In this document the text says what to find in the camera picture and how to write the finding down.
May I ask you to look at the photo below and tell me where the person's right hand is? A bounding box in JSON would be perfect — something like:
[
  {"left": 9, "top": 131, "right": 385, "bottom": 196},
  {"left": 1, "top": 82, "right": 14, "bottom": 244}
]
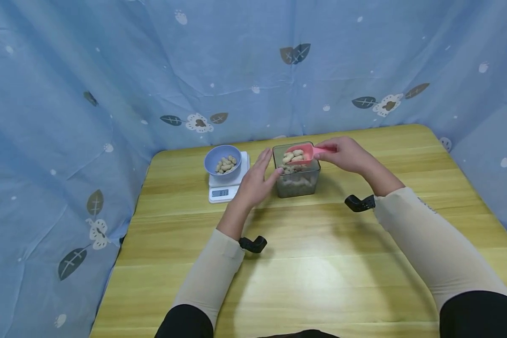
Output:
[{"left": 314, "top": 136, "right": 380, "bottom": 177}]

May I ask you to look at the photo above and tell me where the person's left hand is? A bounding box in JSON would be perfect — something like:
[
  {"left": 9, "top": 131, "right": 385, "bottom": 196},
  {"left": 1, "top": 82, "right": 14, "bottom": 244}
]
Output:
[{"left": 235, "top": 148, "right": 284, "bottom": 211}]

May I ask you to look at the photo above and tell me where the pink plastic scoop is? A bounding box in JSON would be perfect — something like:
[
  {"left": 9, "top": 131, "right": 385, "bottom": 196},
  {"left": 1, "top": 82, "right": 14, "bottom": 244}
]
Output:
[{"left": 284, "top": 143, "right": 338, "bottom": 166}]

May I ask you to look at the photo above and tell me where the clear square plastic container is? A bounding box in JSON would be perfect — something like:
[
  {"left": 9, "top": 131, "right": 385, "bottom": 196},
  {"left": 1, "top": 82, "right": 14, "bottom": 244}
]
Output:
[{"left": 272, "top": 142, "right": 321, "bottom": 199}]

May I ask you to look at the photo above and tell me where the person's right forearm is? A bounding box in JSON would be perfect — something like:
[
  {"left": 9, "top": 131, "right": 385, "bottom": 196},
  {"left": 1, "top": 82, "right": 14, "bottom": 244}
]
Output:
[{"left": 363, "top": 161, "right": 507, "bottom": 338}]

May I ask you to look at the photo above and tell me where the person's left forearm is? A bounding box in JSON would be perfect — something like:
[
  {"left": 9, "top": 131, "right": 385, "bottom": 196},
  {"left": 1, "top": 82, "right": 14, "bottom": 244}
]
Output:
[{"left": 155, "top": 203, "right": 256, "bottom": 338}]

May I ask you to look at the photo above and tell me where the heap of peanuts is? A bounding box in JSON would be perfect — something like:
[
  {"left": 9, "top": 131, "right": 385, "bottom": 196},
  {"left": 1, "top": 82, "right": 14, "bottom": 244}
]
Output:
[
  {"left": 215, "top": 155, "right": 238, "bottom": 175},
  {"left": 277, "top": 162, "right": 317, "bottom": 196}
]

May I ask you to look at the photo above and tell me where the white digital kitchen scale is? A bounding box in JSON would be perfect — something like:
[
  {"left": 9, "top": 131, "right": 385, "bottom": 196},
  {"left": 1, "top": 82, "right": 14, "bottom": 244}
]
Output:
[{"left": 208, "top": 151, "right": 251, "bottom": 204}]

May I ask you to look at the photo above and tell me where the blue bowl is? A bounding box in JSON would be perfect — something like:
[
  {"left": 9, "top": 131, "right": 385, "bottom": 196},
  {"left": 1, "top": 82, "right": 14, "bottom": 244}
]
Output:
[{"left": 203, "top": 145, "right": 242, "bottom": 182}]

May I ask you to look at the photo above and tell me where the black wrist band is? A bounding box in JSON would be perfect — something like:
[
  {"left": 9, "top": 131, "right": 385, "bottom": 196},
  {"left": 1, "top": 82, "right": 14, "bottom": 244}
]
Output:
[
  {"left": 238, "top": 236, "right": 268, "bottom": 254},
  {"left": 345, "top": 194, "right": 376, "bottom": 213}
]

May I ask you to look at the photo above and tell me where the person's body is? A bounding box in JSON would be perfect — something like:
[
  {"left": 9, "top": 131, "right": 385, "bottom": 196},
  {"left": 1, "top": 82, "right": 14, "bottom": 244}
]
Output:
[{"left": 258, "top": 330, "right": 339, "bottom": 338}]

